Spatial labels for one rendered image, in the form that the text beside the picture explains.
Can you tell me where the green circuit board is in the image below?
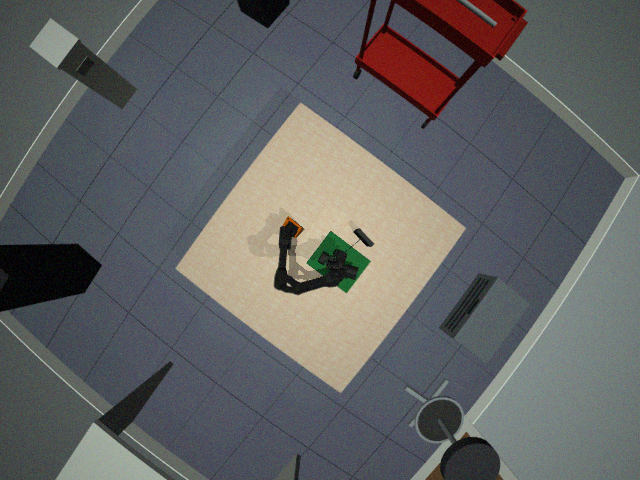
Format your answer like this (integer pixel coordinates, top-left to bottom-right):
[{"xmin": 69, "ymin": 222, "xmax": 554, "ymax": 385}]
[{"xmin": 307, "ymin": 231, "xmax": 371, "ymax": 294}]

